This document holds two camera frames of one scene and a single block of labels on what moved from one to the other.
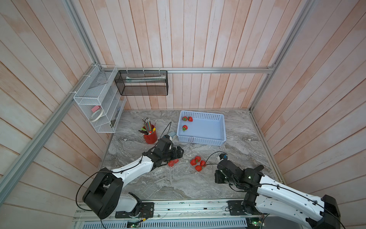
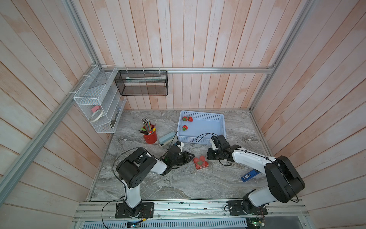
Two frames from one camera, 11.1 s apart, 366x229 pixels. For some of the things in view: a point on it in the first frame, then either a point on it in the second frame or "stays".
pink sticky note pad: (95, 108) stays
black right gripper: (217, 176) → (209, 154)
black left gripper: (179, 154) → (186, 157)
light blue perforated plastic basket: (201, 128) stays
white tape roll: (96, 115) stays
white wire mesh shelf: (100, 96) stays
